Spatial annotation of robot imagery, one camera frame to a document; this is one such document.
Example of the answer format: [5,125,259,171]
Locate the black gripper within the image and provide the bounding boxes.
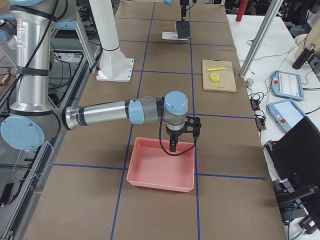
[166,129,183,152]
[180,0,188,20]

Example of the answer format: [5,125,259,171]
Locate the black water bottle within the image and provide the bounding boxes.
[292,43,316,70]

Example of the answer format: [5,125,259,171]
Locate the white towel rack tray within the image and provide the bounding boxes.
[161,31,188,41]

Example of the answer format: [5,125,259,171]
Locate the pink plastic bin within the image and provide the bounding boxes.
[126,137,195,193]

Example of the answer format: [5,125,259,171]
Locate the red cylinder bottle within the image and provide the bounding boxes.
[235,0,249,22]

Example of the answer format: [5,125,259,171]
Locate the yellow plastic knife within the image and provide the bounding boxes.
[206,67,229,72]

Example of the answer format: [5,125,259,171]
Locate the yellow lemon slices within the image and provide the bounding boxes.
[209,72,220,82]

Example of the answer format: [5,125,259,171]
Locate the bamboo cutting board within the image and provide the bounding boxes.
[202,59,237,93]

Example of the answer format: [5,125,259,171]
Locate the near blue teach pendant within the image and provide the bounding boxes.
[267,98,306,133]

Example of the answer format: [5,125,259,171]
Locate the blue teach pendant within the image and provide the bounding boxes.
[271,71,305,101]
[267,98,306,133]

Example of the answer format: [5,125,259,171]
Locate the black laptop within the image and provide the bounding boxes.
[266,116,320,186]

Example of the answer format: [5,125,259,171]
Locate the far blue teach pendant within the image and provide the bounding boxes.
[271,71,305,101]

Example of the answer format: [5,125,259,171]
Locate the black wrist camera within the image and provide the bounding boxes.
[184,115,202,141]

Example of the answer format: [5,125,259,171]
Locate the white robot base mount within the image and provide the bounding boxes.
[89,0,135,83]

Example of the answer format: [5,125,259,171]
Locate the aluminium frame post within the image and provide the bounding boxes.
[239,0,283,79]

